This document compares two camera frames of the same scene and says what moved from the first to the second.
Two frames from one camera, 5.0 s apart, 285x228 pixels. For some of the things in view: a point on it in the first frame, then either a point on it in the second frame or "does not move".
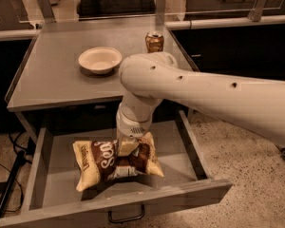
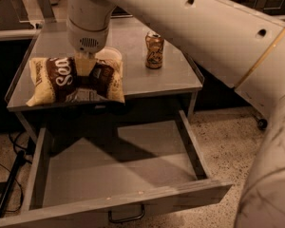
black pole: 12,173 does not move
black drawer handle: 129,219 does not move
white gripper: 130,127 to 85,39
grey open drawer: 51,197 does not move
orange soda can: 154,41 does not move
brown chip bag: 101,161 to 56,80
